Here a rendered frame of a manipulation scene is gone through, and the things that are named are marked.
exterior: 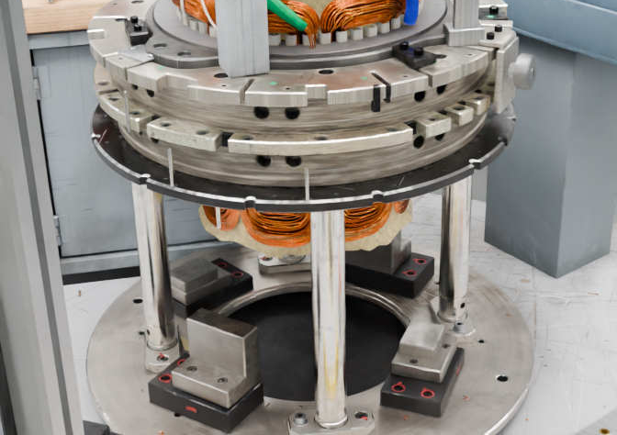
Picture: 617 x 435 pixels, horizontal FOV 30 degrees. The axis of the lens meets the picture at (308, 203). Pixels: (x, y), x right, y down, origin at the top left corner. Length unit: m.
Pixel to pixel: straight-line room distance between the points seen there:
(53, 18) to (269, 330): 0.34
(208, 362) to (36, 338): 0.51
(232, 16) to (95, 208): 0.43
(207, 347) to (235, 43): 0.27
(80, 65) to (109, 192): 0.13
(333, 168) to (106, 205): 0.40
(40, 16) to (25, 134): 0.65
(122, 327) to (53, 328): 0.61
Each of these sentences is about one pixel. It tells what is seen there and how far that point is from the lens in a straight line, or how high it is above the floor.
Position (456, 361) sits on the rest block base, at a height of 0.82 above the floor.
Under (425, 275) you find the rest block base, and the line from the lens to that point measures 1.08.
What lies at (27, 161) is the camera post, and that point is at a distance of 0.41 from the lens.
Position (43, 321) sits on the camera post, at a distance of 0.43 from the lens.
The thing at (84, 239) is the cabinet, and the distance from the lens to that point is 1.15.
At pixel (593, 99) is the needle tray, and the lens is 1.10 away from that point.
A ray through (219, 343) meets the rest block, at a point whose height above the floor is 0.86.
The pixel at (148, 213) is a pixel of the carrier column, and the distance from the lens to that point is 0.93.
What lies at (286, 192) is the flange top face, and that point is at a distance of 0.78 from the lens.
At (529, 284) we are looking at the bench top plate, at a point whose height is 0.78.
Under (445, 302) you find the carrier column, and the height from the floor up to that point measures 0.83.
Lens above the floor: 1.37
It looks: 27 degrees down
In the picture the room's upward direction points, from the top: 2 degrees counter-clockwise
